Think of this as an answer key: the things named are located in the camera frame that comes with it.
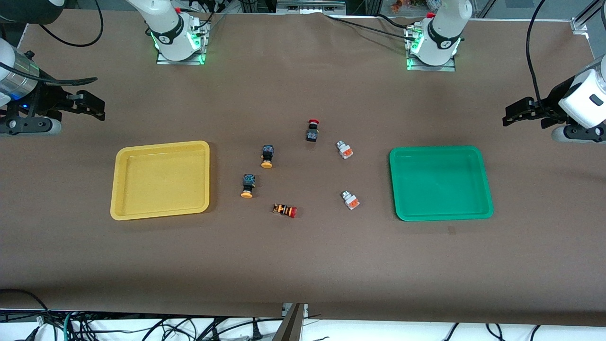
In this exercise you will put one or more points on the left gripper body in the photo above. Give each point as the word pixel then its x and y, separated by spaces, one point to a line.
pixel 550 102

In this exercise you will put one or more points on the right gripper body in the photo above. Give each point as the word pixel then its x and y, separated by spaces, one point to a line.
pixel 49 98

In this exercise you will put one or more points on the white and orange push button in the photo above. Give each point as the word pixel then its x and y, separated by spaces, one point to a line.
pixel 344 150
pixel 351 201

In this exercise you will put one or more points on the yellow push button black body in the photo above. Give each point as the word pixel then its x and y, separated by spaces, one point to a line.
pixel 267 154
pixel 248 182

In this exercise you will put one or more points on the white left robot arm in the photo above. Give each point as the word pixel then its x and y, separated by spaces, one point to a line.
pixel 445 38

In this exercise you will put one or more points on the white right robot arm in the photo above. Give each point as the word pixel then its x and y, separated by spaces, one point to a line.
pixel 170 38

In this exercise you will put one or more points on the green plastic tray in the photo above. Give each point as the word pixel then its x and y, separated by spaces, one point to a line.
pixel 440 184

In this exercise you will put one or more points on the yellow plastic tray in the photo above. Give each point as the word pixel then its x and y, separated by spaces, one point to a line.
pixel 161 182

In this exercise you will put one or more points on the red mushroom button black body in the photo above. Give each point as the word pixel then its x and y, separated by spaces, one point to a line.
pixel 312 135

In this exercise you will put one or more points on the red button orange striped body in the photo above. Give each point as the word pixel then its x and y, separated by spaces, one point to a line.
pixel 284 210

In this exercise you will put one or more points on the brown table cover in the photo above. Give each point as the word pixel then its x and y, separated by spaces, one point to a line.
pixel 303 265

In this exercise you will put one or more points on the black power plug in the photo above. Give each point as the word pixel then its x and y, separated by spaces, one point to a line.
pixel 257 334

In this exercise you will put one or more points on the brown angled bar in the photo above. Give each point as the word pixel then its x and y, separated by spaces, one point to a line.
pixel 289 327

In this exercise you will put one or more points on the aluminium corner bracket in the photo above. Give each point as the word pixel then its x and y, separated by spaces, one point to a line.
pixel 580 26

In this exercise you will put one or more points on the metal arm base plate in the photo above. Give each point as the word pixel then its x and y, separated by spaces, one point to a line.
pixel 165 61
pixel 412 68

